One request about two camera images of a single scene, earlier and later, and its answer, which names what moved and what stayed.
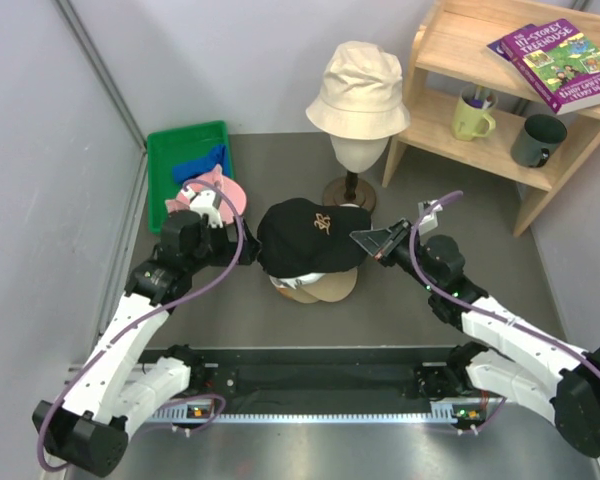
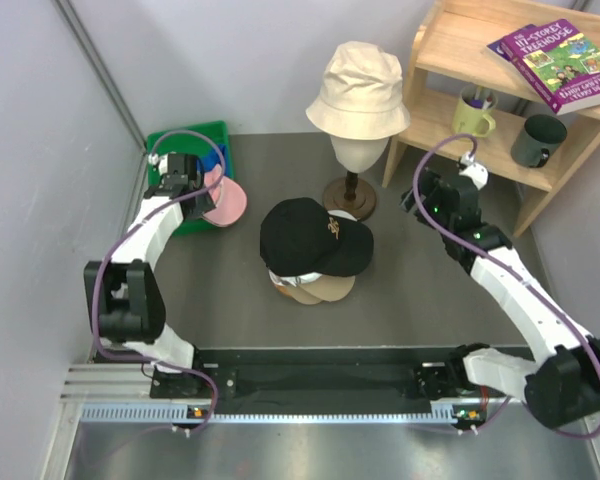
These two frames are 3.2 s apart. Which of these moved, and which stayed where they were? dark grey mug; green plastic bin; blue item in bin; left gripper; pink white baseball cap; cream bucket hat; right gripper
Moved: left gripper; right gripper
Stayed: pink white baseball cap; green plastic bin; cream bucket hat; blue item in bin; dark grey mug
